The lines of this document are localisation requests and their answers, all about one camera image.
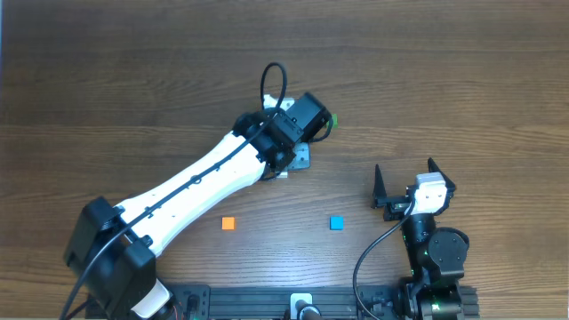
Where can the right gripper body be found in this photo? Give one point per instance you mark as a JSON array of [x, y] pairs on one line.
[[393, 209]]

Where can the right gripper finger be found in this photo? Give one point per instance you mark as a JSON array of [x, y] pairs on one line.
[[440, 172], [379, 191]]

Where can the blue cube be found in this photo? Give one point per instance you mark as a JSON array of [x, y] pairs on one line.
[[336, 223]]

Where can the green cube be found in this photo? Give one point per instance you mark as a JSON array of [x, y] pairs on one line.
[[334, 121]]

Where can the orange cube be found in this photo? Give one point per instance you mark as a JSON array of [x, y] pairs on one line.
[[228, 223]]

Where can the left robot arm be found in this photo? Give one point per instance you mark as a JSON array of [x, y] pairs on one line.
[[200, 186]]

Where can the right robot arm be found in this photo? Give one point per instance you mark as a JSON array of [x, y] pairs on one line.
[[438, 258]]

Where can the white cube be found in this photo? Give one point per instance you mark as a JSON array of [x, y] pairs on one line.
[[282, 175]]

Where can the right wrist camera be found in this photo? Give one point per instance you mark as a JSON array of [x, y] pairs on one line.
[[429, 193]]

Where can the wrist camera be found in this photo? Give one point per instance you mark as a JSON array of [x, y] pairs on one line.
[[272, 101], [429, 193]]

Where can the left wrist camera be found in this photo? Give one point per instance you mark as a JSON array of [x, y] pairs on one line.
[[272, 101]]

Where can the mounting rail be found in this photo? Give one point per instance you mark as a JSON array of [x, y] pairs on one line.
[[258, 302]]

